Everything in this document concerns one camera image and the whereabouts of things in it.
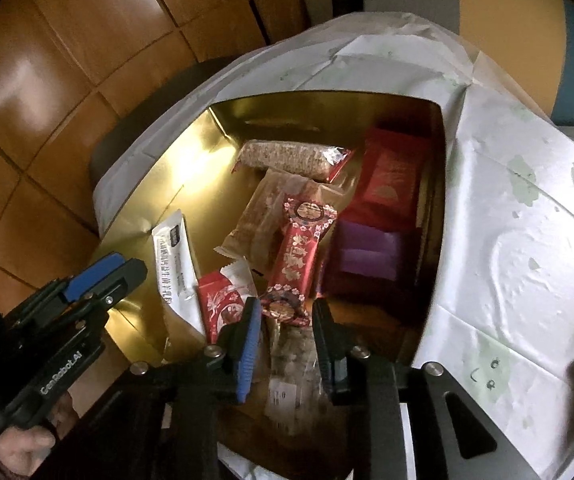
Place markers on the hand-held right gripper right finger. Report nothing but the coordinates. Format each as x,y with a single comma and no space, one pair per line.
324,350

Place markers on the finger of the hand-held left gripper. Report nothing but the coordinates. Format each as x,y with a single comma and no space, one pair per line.
94,271

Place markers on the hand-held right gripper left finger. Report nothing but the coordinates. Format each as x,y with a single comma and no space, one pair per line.
247,355

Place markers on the clear packet with white label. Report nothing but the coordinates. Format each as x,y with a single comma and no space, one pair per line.
287,365

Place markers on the red and white small packet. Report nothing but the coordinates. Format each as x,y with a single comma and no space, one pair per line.
219,305

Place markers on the white bar packet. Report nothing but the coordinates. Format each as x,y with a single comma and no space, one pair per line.
172,265

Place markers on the red floral snack packet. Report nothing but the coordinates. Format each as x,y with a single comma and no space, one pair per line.
297,255

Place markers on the purple snack packet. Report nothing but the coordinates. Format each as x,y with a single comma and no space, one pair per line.
367,255

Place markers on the maroon box with gold lining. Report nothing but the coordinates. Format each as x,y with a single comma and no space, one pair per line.
192,170

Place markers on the dark red square packet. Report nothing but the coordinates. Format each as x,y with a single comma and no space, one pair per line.
389,180

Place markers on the clear grain bar packet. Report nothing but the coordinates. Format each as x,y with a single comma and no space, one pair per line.
287,157

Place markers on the person's left hand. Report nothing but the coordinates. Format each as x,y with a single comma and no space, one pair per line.
22,452

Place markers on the white tablecloth with green print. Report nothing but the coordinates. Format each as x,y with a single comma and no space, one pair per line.
517,260

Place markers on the yellow and blue cushion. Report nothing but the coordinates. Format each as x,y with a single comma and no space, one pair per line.
497,15

